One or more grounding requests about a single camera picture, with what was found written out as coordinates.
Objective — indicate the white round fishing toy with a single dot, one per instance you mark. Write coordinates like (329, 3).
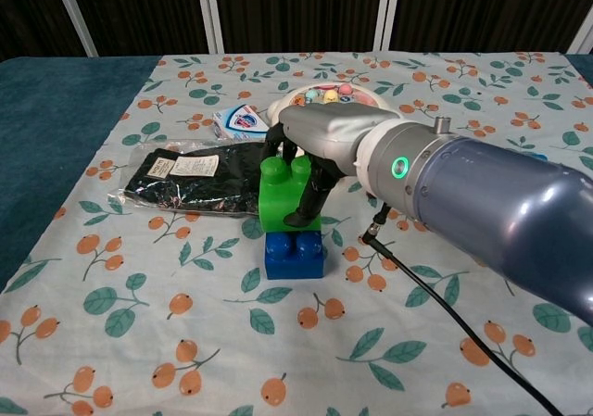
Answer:
(333, 94)

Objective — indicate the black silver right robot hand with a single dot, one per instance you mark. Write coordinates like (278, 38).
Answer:
(329, 129)

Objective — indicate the dark folding partition screen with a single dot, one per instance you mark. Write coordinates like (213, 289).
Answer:
(296, 8)

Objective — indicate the white blue soap packet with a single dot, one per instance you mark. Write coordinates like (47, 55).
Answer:
(238, 122)

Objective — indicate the floral patterned table cloth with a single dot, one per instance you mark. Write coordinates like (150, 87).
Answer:
(185, 295)

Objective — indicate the green building block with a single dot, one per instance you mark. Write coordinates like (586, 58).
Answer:
(278, 198)

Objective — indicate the black socks in clear bag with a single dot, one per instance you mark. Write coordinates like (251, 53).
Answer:
(199, 184)

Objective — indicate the blue building block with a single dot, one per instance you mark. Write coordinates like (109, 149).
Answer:
(294, 260)

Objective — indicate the blue snack bag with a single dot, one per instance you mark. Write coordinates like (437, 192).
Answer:
(528, 149)

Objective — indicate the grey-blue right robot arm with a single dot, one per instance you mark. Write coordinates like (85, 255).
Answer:
(486, 203)

